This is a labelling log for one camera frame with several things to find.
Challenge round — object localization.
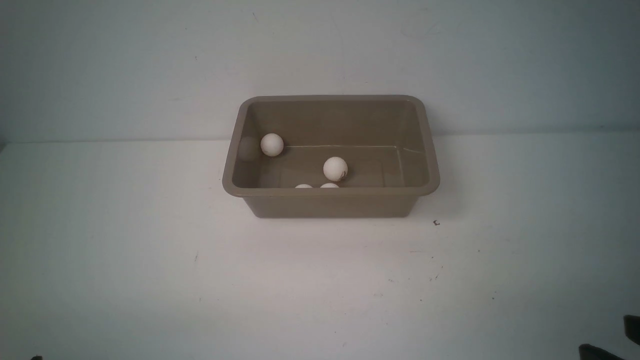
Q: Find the taupe plastic rectangular bin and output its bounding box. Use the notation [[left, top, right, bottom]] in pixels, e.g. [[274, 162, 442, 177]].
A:
[[222, 95, 441, 219]]

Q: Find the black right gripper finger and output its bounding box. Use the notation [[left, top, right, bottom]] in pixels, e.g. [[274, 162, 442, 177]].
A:
[[578, 344, 623, 360], [623, 315, 640, 346]]

